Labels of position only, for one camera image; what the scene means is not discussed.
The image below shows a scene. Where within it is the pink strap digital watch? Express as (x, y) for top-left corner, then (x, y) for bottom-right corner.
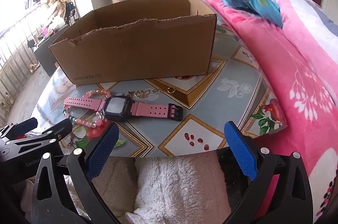
(64, 96), (183, 122)

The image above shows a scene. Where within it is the dark grey cabinet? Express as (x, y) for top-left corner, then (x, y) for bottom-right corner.
(33, 25), (69, 77)

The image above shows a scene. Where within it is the gold charm chain bracelet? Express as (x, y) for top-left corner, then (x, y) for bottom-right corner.
(128, 88), (163, 99)

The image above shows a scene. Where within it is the white fluffy blanket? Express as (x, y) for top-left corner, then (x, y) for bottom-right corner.
(63, 152), (233, 224)

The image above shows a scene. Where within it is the multicolour bead bracelet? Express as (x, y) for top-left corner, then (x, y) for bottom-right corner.
(62, 104), (109, 130)

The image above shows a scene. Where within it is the patterned fruit tablecloth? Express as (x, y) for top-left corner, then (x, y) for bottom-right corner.
(32, 18), (287, 157)

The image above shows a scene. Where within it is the brown cardboard box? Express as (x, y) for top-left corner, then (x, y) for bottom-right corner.
(49, 0), (217, 85)

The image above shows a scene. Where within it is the pink floral quilt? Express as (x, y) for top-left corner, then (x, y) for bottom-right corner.
(198, 0), (338, 217)

